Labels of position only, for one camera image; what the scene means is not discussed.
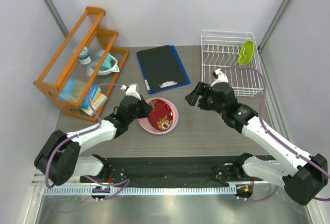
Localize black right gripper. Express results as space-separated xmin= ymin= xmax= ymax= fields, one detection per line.
xmin=186 ymin=81 xmax=226 ymax=115

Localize pink plate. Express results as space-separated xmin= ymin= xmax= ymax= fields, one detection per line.
xmin=138 ymin=98 xmax=179 ymax=135

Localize red floral plate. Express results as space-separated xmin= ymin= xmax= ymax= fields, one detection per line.
xmin=147 ymin=99 xmax=173 ymax=131

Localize lime green plate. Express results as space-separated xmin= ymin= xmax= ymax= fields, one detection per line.
xmin=238 ymin=40 xmax=255 ymax=66

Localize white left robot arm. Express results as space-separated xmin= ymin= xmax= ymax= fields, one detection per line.
xmin=34 ymin=96 xmax=153 ymax=188

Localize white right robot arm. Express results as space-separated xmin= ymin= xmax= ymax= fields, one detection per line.
xmin=185 ymin=82 xmax=328 ymax=205

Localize orange wooden shelf rack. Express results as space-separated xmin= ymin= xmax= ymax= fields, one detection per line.
xmin=34 ymin=7 xmax=129 ymax=123

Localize blue black clipboard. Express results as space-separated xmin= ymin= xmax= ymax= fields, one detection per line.
xmin=136 ymin=45 xmax=191 ymax=94

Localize blue white book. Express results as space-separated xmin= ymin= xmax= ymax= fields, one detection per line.
xmin=80 ymin=87 xmax=108 ymax=117

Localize white bowl with teal items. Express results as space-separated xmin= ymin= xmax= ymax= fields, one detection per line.
xmin=86 ymin=50 xmax=120 ymax=76

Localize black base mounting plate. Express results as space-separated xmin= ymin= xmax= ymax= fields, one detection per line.
xmin=93 ymin=156 xmax=255 ymax=188

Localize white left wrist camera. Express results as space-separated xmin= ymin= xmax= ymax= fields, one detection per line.
xmin=120 ymin=83 xmax=141 ymax=100

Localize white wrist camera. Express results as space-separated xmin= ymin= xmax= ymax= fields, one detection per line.
xmin=211 ymin=69 xmax=228 ymax=86
xmin=120 ymin=83 xmax=141 ymax=100

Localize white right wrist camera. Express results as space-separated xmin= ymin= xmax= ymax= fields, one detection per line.
xmin=211 ymin=69 xmax=228 ymax=86

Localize white wire dish rack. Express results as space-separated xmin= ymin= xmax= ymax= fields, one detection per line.
xmin=201 ymin=30 xmax=264 ymax=97

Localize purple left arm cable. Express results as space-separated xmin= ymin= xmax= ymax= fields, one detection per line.
xmin=45 ymin=83 xmax=131 ymax=200

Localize white slotted cable duct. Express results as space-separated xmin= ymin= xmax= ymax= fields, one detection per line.
xmin=43 ymin=184 xmax=237 ymax=196

